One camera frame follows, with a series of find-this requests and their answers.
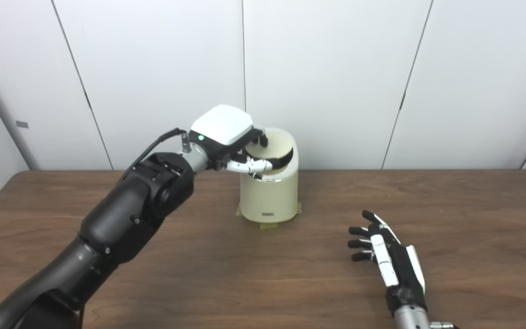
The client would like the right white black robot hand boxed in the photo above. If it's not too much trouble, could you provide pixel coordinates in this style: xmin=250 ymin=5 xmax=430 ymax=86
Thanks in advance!
xmin=347 ymin=210 xmax=428 ymax=313

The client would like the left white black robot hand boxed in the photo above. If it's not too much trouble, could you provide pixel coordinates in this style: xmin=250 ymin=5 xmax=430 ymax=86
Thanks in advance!
xmin=189 ymin=105 xmax=274 ymax=180

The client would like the cream round bin lid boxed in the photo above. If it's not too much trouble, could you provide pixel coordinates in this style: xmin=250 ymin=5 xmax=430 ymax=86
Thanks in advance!
xmin=245 ymin=128 xmax=294 ymax=167

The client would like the cream-colored trash bin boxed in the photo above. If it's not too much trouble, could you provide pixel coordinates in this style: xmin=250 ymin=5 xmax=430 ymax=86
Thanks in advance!
xmin=239 ymin=128 xmax=299 ymax=224

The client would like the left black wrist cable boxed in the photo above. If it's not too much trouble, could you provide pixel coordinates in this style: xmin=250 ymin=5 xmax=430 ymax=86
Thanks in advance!
xmin=121 ymin=128 xmax=190 ymax=183

